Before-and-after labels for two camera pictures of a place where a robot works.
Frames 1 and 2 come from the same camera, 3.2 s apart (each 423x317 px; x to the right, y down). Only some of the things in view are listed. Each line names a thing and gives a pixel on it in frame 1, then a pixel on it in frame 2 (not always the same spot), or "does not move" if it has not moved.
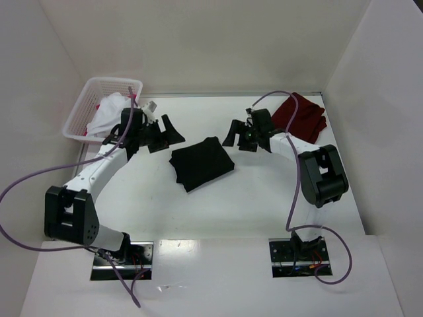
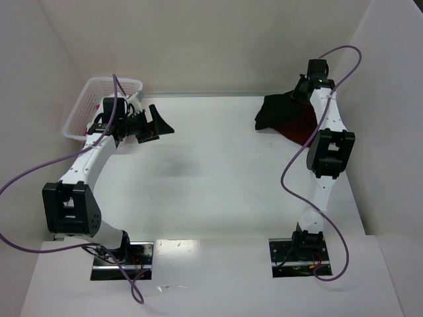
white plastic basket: x=85 y=109 does not move
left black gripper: x=157 y=135 -> x=145 y=125
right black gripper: x=242 y=135 -> x=300 y=93
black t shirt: x=200 y=162 -> x=277 y=110
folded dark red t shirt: x=308 y=121 does not move
